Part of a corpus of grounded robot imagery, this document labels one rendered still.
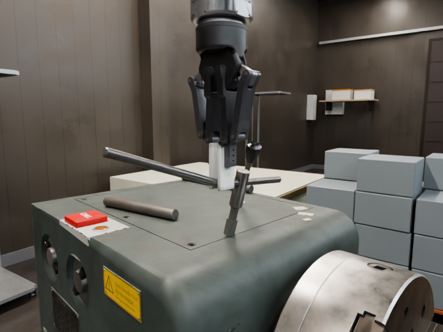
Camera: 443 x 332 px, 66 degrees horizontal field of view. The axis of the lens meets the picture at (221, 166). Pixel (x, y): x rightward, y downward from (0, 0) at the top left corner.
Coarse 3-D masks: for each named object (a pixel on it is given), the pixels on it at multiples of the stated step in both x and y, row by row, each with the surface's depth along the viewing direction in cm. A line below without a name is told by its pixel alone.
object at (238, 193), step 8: (240, 176) 53; (248, 176) 54; (240, 184) 54; (232, 192) 55; (240, 192) 54; (232, 200) 55; (240, 200) 54; (232, 208) 55; (232, 216) 56; (232, 224) 56; (224, 232) 57; (232, 232) 56
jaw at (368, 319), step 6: (360, 318) 42; (366, 318) 42; (372, 318) 41; (360, 324) 41; (366, 324) 41; (372, 324) 41; (378, 324) 41; (354, 330) 41; (360, 330) 41; (366, 330) 41; (372, 330) 40; (378, 330) 40; (384, 330) 40
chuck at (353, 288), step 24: (360, 264) 50; (384, 264) 51; (336, 288) 46; (360, 288) 45; (384, 288) 44; (408, 288) 45; (312, 312) 44; (336, 312) 43; (360, 312) 42; (384, 312) 41; (408, 312) 46; (432, 312) 56
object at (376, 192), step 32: (352, 160) 294; (384, 160) 243; (416, 160) 240; (320, 192) 275; (352, 192) 260; (384, 192) 245; (416, 192) 242; (384, 224) 247; (416, 224) 235; (384, 256) 251; (416, 256) 238
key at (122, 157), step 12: (108, 156) 38; (120, 156) 38; (132, 156) 40; (156, 168) 42; (168, 168) 44; (192, 180) 47; (204, 180) 48; (216, 180) 50; (252, 180) 56; (264, 180) 58; (276, 180) 60
